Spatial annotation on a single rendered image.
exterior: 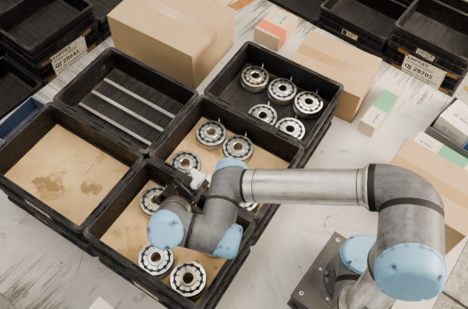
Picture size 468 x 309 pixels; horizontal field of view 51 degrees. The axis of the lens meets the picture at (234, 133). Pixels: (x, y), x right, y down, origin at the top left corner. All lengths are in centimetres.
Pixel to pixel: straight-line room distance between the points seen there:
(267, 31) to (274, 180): 115
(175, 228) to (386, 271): 41
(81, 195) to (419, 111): 130
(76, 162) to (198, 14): 74
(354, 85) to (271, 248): 66
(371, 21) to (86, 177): 180
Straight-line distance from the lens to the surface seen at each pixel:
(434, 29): 274
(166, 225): 100
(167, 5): 202
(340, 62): 190
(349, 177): 99
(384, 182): 97
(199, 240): 102
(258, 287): 159
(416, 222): 91
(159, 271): 145
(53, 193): 165
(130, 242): 152
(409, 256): 89
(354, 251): 132
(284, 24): 213
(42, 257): 171
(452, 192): 170
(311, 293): 151
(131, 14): 199
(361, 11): 288
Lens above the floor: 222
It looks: 56 degrees down
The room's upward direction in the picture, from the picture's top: 3 degrees clockwise
